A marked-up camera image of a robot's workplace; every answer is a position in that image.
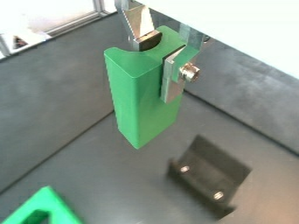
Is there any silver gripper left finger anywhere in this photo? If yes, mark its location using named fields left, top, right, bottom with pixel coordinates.
left=115, top=0, right=163, bottom=52

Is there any green arch block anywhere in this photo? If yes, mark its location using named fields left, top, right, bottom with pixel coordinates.
left=104, top=25, right=183, bottom=149

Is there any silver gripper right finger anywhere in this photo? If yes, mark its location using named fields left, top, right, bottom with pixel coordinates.
left=160, top=24, right=204, bottom=103

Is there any black angled block holder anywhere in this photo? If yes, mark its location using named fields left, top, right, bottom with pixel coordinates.
left=168, top=135, right=251, bottom=220

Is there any green shape sorter board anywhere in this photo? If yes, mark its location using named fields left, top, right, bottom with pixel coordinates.
left=1, top=186, right=83, bottom=224

